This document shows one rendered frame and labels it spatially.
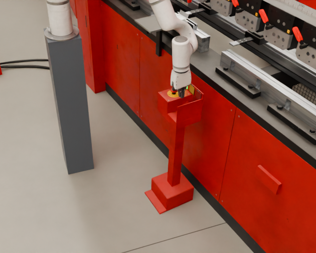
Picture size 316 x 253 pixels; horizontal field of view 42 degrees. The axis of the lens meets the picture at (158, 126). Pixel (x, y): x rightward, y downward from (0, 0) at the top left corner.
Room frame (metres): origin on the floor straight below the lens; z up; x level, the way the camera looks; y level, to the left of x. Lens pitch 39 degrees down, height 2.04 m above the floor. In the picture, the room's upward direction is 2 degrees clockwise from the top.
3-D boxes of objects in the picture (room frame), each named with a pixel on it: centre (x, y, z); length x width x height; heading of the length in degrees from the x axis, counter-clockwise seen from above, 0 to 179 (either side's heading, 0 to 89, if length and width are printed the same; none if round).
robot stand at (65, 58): (2.07, 0.55, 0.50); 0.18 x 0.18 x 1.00; 21
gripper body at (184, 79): (1.74, -0.11, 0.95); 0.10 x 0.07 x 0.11; 121
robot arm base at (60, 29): (2.07, 0.55, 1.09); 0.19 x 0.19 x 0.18
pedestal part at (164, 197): (1.79, -0.09, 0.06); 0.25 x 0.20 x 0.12; 121
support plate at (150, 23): (2.27, 0.00, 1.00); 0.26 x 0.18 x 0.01; 124
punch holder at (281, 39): (1.71, -0.54, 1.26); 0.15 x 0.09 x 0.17; 34
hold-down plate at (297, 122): (1.49, -0.63, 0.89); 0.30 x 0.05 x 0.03; 34
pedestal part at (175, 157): (1.81, -0.11, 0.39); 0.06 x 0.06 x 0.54; 31
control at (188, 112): (1.81, -0.11, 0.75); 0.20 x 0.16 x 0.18; 31
